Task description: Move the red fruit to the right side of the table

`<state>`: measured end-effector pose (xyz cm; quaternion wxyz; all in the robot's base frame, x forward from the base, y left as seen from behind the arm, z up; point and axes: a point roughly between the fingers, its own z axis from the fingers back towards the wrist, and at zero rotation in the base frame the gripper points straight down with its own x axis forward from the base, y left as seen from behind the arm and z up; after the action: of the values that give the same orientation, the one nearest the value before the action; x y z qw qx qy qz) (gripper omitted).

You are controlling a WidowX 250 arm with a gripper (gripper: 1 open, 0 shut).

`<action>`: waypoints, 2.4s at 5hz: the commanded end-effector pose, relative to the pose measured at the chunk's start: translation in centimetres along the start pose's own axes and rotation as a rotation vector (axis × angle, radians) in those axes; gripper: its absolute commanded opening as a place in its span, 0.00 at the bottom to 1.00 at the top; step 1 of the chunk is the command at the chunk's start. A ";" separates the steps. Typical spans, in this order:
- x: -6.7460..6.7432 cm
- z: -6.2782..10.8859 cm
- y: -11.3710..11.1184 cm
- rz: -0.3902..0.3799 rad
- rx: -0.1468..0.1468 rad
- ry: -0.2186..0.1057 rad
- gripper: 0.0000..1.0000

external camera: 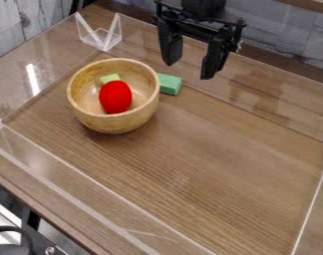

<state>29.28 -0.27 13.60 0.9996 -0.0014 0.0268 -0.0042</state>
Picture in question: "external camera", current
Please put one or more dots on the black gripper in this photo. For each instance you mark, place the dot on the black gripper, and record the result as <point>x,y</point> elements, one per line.
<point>198,13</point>

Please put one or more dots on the red plush strawberry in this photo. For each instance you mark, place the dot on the red plush strawberry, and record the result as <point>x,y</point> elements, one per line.
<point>115,94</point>

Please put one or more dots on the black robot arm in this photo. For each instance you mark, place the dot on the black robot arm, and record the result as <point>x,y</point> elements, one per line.
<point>198,33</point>

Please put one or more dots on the green foam block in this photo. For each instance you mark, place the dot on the green foam block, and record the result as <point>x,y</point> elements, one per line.
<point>170,84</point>

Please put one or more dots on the clear acrylic stand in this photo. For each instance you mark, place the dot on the clear acrylic stand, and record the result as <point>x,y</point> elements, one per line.
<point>101,39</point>

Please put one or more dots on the wooden bowl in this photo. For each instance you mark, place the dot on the wooden bowl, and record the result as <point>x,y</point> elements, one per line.
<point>83,90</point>

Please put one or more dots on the black table leg bracket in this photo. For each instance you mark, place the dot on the black table leg bracket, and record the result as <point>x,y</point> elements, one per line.
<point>50,241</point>

